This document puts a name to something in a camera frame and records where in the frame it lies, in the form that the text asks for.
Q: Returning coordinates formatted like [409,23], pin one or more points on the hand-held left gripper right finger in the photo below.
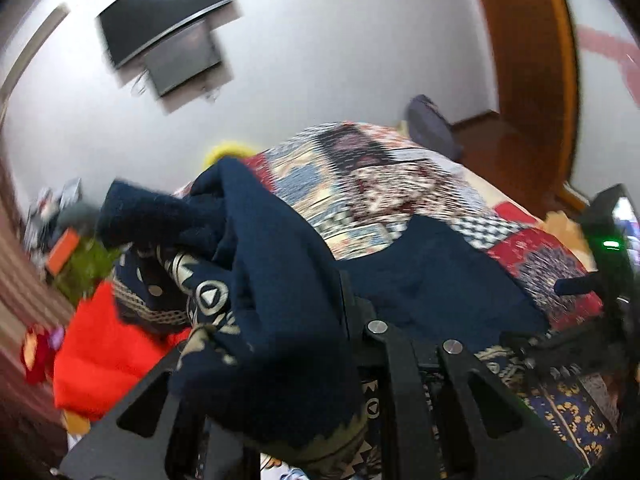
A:
[400,385]

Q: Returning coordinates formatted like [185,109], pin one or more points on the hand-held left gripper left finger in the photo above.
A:
[100,440]

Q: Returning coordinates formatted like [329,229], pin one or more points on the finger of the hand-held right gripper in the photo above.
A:
[560,355]
[577,285]

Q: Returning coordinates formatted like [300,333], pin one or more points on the navy patterned hooded sweater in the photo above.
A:
[285,310]

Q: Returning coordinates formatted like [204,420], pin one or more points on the beige cardboard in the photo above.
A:
[565,232]

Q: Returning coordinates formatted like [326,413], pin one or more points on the red garment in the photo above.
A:
[110,355]

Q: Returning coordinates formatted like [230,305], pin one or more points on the red plush toy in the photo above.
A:
[40,352]

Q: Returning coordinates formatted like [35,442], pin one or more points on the green cloth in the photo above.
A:
[87,272]

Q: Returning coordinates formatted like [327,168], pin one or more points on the orange box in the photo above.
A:
[62,252]

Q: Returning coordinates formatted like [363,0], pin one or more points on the wooden door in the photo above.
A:
[530,70]

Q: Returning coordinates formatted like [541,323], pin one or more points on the patchwork quilt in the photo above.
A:
[380,175]

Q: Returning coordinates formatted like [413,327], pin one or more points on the yellow soft item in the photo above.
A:
[227,152]

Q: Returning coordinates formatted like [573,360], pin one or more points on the grey wall-mounted panel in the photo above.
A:
[182,60]

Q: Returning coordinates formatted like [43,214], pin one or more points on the black wall television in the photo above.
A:
[160,15]

